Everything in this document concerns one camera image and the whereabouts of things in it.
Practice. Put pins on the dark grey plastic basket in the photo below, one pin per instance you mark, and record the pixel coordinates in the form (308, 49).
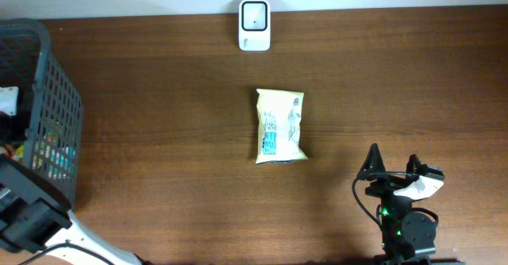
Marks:
(52, 108)

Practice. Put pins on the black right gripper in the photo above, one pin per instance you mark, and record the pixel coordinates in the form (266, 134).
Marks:
(386, 184)

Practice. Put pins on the white barcode scanner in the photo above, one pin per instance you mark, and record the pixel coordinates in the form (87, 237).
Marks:
(254, 25)

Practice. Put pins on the yellow snack bag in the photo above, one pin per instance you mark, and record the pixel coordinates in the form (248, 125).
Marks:
(279, 114)

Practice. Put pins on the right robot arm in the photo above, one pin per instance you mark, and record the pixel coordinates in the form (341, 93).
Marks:
(408, 232)

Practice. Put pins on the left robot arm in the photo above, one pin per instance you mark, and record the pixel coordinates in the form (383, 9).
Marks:
(36, 217)

